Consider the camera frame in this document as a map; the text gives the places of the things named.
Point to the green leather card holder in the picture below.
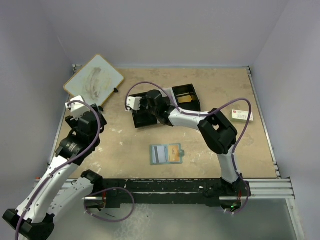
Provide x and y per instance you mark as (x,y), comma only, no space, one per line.
(181,154)

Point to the white card box red logo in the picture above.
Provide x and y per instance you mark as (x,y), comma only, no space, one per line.
(241,116)

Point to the black bin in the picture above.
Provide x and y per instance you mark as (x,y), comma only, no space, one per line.
(141,118)
(187,89)

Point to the card with magnetic stripe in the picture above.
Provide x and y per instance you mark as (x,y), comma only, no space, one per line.
(159,154)

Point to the gold card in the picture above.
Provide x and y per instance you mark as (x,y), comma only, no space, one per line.
(173,153)
(185,99)

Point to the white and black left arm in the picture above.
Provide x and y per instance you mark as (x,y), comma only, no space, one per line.
(35,217)

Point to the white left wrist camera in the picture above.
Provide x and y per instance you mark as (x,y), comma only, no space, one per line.
(76,107)

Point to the black bin right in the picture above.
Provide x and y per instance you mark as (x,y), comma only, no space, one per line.
(187,89)

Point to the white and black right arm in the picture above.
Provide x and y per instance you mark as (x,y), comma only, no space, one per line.
(217,131)

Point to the white middle bin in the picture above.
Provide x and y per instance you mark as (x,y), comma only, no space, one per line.
(167,92)

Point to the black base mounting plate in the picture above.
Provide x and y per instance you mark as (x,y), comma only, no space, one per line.
(211,192)

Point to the yellow rimmed whiteboard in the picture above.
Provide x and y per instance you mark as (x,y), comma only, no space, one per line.
(96,81)

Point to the black bin left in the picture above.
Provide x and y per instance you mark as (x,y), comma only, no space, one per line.
(141,118)

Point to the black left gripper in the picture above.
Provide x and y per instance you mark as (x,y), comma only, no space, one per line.
(73,122)

